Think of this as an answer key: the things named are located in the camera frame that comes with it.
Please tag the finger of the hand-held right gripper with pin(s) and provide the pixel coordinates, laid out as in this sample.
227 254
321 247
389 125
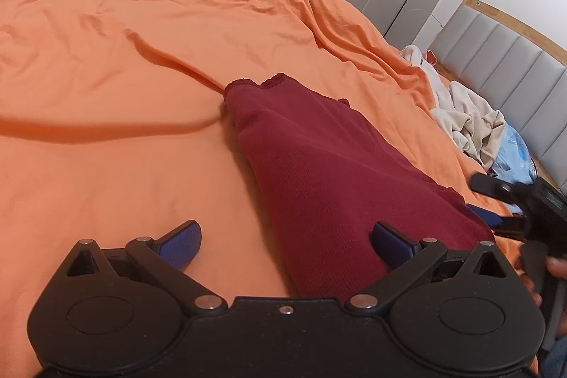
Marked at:
491 219
491 185

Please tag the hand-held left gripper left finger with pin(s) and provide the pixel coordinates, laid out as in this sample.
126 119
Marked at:
182 244

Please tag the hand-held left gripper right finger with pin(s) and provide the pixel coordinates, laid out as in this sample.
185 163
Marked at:
392 244

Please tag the dark red knit garment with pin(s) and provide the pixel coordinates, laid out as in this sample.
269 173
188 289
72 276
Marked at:
328 165

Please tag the cream clothes pile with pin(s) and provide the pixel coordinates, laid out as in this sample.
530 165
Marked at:
469 116

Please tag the person's right hand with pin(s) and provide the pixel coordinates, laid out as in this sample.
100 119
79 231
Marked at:
558 266

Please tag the light blue printed cloth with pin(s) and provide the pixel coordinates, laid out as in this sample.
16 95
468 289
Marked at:
514 156

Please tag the padded wooden bed headboard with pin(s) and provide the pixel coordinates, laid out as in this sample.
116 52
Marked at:
505 59

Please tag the orange bed cover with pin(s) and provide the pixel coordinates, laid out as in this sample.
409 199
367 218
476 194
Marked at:
110 72

